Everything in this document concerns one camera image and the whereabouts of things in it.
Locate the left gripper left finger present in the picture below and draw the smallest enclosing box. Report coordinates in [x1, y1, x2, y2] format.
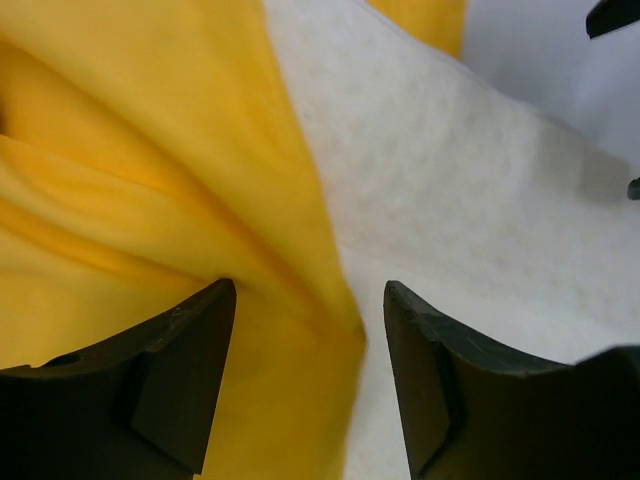
[1, 280, 236, 479]

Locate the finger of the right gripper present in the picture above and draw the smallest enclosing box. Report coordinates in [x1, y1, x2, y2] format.
[585, 0, 640, 39]
[627, 177, 640, 201]

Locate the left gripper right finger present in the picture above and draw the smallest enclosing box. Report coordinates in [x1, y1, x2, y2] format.
[384, 281, 639, 479]

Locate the yellow pillowcase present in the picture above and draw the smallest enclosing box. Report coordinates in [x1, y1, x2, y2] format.
[1, 1, 468, 479]

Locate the cream quilted pillow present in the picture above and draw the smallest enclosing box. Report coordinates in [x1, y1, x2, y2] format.
[265, 1, 639, 479]

